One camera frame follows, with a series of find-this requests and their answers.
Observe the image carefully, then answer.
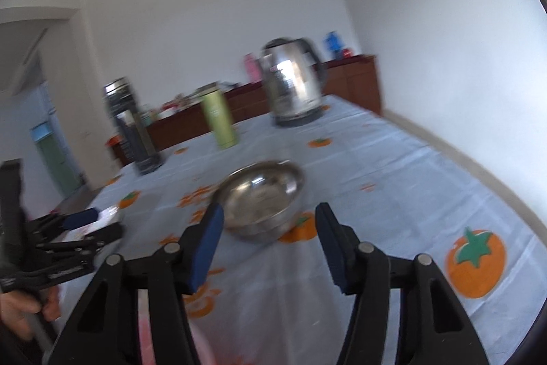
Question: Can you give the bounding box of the pink plastic bowl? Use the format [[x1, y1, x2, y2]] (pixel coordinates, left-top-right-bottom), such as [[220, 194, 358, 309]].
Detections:
[[137, 290, 217, 364]]

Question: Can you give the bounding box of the stainless steel bowl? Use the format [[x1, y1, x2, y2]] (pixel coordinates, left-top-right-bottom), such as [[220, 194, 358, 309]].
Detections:
[[211, 160, 306, 244]]

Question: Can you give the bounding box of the pink floral white plate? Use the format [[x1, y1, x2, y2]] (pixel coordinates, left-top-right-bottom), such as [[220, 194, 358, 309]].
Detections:
[[58, 206, 124, 242]]

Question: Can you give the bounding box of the person's left hand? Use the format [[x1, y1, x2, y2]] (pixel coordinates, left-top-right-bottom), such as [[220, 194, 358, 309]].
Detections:
[[1, 286, 61, 341]]

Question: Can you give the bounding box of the green door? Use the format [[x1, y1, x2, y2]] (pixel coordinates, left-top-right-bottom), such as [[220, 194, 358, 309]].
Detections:
[[30, 121, 82, 198]]

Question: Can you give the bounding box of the blue persimmon tablecloth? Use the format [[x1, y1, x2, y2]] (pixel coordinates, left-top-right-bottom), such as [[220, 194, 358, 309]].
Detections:
[[93, 95, 546, 364]]

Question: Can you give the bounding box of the black steel thermos flask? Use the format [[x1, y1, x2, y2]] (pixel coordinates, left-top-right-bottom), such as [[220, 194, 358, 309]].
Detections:
[[104, 78, 163, 175]]

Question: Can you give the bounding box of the green thermos bottle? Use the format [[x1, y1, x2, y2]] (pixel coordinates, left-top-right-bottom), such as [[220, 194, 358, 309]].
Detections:
[[198, 82, 238, 149]]

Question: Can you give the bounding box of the pink thermos on sideboard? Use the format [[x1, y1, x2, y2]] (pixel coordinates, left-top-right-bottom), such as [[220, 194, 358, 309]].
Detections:
[[244, 53, 262, 83]]

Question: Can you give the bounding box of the stainless steel electric kettle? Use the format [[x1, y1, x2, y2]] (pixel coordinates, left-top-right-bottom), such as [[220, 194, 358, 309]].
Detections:
[[259, 38, 327, 127]]

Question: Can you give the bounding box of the dark red wooden sideboard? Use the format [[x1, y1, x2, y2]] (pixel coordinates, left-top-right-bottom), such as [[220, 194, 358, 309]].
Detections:
[[106, 54, 383, 167]]

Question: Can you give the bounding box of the blue thermos on sideboard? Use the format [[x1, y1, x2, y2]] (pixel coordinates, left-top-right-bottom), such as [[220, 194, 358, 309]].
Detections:
[[324, 31, 344, 60]]

